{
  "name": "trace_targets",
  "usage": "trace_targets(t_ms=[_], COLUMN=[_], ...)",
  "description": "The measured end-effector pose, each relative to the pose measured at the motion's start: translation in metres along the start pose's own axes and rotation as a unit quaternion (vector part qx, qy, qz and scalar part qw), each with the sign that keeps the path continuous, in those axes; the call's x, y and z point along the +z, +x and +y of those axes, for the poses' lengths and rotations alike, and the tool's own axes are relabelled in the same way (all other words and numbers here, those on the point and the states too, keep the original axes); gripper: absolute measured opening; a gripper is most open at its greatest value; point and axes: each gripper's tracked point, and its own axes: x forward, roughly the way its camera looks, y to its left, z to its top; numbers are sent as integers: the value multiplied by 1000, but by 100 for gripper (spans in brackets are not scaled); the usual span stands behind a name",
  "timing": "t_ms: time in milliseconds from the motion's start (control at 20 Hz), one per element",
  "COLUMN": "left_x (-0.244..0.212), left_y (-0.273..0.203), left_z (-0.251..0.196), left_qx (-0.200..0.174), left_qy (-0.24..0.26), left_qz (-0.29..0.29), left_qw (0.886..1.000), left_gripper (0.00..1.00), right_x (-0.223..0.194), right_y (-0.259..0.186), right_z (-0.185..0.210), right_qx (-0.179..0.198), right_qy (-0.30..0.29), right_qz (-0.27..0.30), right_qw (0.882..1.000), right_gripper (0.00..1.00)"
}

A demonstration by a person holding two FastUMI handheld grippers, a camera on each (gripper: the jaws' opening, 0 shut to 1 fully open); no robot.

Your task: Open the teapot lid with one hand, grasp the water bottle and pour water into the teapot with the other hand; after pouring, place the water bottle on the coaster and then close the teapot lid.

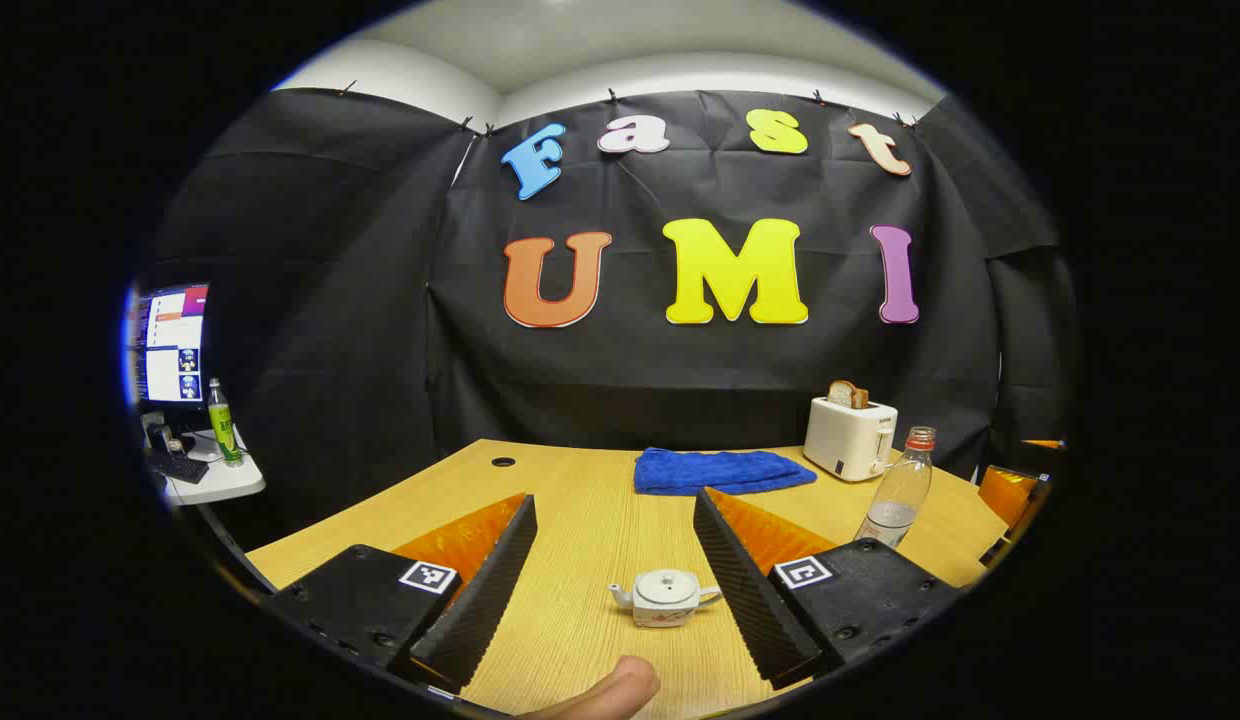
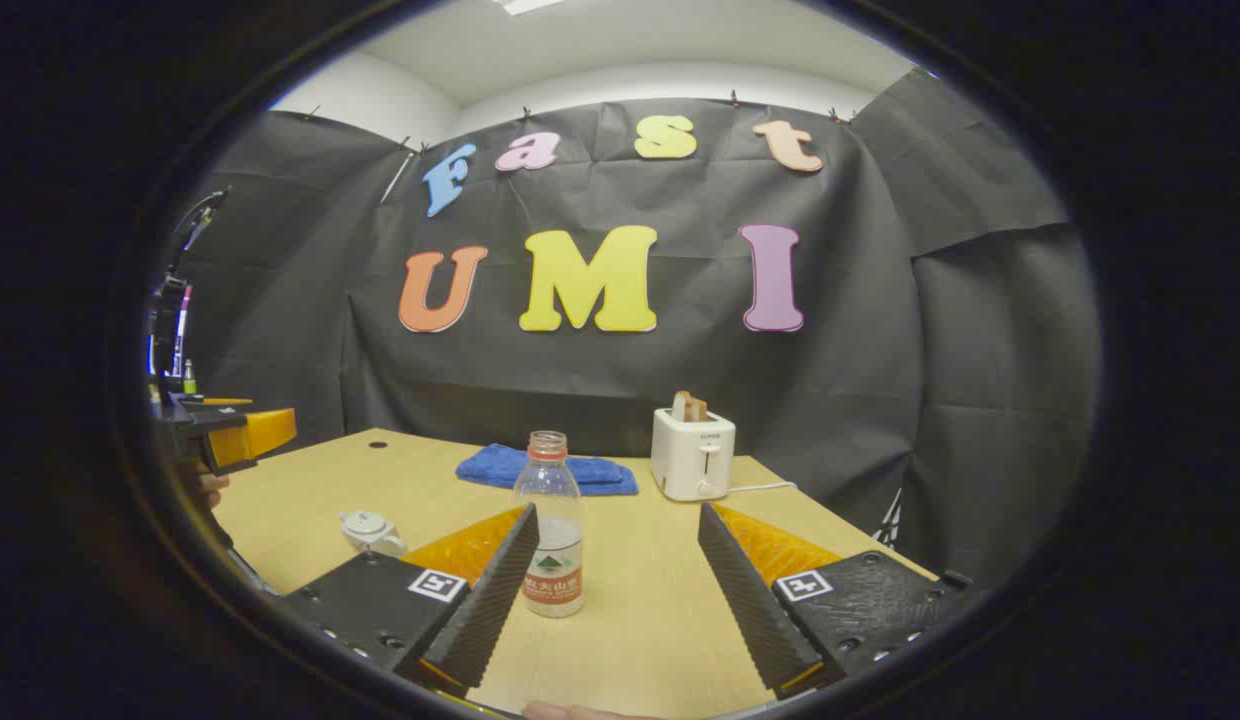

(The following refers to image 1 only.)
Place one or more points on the green drink bottle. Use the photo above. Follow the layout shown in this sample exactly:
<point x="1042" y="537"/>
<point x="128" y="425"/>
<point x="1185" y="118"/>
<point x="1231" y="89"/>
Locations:
<point x="223" y="425"/>

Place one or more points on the brown bread slice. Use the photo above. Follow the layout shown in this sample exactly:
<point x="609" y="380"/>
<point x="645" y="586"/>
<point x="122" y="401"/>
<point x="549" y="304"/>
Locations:
<point x="847" y="394"/>

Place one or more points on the black keyboard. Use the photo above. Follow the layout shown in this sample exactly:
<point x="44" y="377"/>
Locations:
<point x="178" y="467"/>

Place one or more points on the white side table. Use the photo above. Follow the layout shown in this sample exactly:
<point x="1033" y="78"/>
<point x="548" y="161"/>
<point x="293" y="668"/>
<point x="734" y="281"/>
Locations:
<point x="220" y="480"/>

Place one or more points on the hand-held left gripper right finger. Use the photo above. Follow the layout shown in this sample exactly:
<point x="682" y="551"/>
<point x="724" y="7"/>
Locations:
<point x="740" y="590"/>

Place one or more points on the computer monitor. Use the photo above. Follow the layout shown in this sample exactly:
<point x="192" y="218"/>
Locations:
<point x="170" y="345"/>

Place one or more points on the blue folded towel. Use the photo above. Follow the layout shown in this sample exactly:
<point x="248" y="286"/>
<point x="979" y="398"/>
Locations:
<point x="720" y="470"/>

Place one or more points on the white toaster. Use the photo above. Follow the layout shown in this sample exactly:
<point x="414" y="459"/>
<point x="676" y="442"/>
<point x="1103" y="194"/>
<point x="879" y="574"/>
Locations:
<point x="848" y="440"/>

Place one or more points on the clear plastic water bottle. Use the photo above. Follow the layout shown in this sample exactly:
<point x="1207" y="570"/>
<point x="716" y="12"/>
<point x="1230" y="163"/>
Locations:
<point x="895" y="500"/>

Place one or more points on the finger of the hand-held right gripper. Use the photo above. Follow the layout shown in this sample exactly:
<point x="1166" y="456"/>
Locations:
<point x="1008" y="495"/>
<point x="1044" y="443"/>

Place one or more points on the white ceramic teacup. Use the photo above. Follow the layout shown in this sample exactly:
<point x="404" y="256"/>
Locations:
<point x="665" y="608"/>

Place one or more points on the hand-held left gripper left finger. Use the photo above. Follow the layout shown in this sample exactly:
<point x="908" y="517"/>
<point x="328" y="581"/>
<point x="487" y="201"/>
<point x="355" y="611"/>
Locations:
<point x="490" y="590"/>

